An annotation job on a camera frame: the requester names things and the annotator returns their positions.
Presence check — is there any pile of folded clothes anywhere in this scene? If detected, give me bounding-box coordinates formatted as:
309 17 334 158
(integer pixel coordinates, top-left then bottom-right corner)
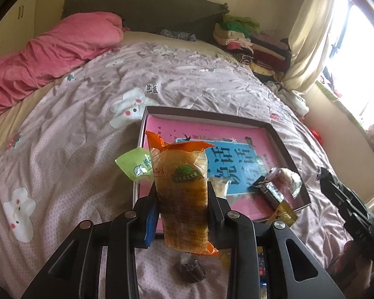
213 15 293 83

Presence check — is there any green snack packet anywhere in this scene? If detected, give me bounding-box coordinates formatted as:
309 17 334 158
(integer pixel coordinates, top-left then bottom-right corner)
115 147 155 183

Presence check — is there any white crumpled cloth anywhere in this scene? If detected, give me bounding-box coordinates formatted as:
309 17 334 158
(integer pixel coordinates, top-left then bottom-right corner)
266 81 309 117

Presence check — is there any dark patterned cloth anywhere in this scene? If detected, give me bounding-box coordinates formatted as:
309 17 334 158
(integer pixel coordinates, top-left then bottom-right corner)
160 29 196 42

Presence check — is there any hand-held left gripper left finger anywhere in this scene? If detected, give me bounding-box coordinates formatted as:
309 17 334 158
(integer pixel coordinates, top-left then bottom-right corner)
20 190 159 299

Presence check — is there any cream curtain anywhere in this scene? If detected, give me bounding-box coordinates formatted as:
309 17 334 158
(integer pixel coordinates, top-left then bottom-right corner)
282 0 340 92

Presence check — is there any orange snack packet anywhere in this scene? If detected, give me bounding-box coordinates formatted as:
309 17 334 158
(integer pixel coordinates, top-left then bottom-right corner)
145 130 220 256

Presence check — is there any cream wardrobe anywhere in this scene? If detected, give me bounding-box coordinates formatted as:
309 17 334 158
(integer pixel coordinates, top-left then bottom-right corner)
0 0 66 41

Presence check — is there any window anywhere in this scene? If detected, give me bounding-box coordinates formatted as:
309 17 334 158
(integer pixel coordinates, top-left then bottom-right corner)
322 0 374 122

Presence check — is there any pink blanket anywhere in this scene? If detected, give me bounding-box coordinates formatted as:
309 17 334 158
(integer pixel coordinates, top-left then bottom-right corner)
0 12 124 125

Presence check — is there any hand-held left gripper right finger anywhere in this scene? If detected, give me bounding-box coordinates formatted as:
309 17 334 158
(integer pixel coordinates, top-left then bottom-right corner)
207 181 346 299

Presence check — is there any gold snack packet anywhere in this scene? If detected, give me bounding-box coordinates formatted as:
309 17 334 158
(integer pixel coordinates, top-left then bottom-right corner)
266 201 298 226

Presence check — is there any person's right forearm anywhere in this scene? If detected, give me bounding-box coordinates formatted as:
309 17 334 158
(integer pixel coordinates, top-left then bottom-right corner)
327 241 374 287

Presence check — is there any black snack packet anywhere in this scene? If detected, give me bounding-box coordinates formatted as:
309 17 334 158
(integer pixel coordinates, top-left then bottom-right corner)
252 176 285 209

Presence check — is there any brown wrapped snack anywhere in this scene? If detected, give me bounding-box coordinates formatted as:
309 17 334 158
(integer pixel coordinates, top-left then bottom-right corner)
173 254 206 284

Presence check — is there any grey headboard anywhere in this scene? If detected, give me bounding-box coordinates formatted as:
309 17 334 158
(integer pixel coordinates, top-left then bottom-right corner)
61 0 229 42

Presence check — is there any pink book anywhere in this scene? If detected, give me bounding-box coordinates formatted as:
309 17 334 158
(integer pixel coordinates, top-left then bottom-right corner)
143 115 300 220

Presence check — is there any colourful snack packet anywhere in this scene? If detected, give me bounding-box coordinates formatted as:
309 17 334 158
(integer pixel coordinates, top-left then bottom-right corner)
257 246 270 287

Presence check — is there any clear wrapped pastry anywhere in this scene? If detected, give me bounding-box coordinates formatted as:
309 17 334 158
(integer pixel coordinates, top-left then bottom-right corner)
268 167 303 200

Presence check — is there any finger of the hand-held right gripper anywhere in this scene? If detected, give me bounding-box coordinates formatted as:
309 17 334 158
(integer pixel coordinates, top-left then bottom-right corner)
318 166 374 244

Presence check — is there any red cloth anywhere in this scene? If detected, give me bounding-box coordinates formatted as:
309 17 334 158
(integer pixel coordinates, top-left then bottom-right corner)
310 129 325 145

